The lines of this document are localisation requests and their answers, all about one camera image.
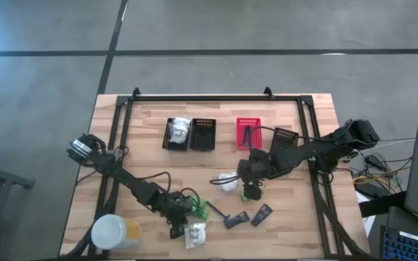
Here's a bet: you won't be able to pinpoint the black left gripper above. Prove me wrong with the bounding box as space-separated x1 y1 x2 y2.
157 191 196 240

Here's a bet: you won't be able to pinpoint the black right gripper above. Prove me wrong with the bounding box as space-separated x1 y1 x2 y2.
237 149 274 202

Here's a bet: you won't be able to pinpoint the dark blue shave butter tube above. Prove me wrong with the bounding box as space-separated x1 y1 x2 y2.
223 210 251 230
250 203 274 228

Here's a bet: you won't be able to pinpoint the small clear bag white items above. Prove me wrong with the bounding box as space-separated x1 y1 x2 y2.
184 222 208 250

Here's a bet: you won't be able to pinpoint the clear bag of white cotton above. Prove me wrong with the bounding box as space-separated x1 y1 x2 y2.
210 172 239 195
168 116 192 144

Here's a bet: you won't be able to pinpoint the black plastic basket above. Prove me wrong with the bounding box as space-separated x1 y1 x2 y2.
161 117 192 152
189 117 217 152
269 126 300 155

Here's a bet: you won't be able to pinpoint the white and yellow cylinder container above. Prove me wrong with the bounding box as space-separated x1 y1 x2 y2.
91 213 143 251

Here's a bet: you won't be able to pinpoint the red plastic basket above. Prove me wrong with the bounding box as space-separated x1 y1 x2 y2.
235 117 263 151

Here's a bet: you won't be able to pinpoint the black power adapter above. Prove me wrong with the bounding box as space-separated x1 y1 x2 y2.
364 154 386 171

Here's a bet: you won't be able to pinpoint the blue-lit keyboard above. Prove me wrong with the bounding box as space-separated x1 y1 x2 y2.
380 225 418 261

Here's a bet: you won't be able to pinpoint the black metal stand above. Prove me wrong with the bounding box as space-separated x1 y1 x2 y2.
0 159 36 204

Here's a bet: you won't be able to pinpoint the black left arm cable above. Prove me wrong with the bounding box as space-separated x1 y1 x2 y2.
138 171 173 193

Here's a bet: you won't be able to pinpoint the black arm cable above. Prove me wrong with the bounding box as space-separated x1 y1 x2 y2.
138 171 173 193
248 125 321 149

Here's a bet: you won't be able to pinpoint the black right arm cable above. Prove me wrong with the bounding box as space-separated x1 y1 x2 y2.
248 125 321 149

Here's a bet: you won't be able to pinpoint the black aluminium rig frame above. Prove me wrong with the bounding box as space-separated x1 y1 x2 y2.
85 86 372 259

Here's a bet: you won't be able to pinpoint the yellow cable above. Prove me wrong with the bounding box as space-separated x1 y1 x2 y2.
352 174 410 186

